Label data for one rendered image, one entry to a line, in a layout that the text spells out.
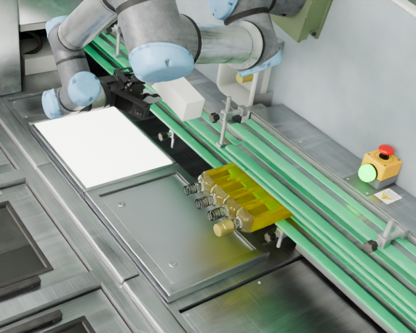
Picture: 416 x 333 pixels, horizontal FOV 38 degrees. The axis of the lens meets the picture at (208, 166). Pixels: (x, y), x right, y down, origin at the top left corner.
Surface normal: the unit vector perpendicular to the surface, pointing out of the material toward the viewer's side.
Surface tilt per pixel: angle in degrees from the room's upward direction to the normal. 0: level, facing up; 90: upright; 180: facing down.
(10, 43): 90
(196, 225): 90
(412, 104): 0
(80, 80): 90
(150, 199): 90
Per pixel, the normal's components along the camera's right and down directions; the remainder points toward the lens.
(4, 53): 0.58, 0.53
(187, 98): 0.22, -0.73
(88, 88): 0.52, -0.14
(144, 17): -0.12, 0.04
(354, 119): -0.81, 0.25
